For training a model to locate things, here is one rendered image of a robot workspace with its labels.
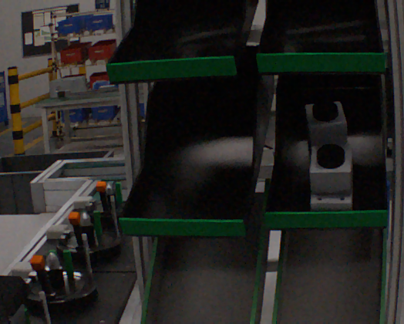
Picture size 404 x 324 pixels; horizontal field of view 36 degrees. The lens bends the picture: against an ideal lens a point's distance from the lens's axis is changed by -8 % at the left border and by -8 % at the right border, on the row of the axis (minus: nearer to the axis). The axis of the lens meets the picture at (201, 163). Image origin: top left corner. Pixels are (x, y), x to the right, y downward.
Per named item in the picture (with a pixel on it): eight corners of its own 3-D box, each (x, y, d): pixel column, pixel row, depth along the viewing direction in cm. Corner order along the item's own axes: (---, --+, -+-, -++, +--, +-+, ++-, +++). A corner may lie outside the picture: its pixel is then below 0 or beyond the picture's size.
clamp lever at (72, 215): (85, 248, 124) (77, 217, 119) (75, 248, 124) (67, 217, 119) (88, 236, 127) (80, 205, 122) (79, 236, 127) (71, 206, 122)
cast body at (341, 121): (350, 171, 72) (348, 120, 68) (313, 176, 73) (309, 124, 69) (339, 130, 79) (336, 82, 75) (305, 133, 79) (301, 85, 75)
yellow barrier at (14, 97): (25, 160, 748) (16, 65, 724) (10, 161, 750) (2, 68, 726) (92, 117, 1079) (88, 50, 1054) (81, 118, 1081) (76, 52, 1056)
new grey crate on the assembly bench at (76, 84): (78, 96, 612) (77, 79, 608) (49, 99, 614) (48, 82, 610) (87, 92, 651) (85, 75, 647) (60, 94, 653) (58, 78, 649)
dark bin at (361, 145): (387, 229, 64) (389, 173, 60) (266, 231, 67) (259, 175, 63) (379, 89, 86) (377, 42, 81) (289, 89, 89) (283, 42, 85)
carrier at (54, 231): (138, 281, 118) (130, 217, 115) (21, 278, 120) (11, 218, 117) (155, 239, 141) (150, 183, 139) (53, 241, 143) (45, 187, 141)
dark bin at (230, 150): (245, 239, 65) (237, 182, 61) (123, 236, 69) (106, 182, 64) (274, 92, 87) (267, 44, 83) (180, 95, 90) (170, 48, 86)
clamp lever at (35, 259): (52, 296, 100) (40, 262, 95) (42, 295, 100) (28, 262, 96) (56, 281, 103) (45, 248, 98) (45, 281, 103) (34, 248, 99)
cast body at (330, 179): (351, 224, 65) (351, 171, 61) (311, 224, 66) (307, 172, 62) (353, 173, 72) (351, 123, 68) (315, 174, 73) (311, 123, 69)
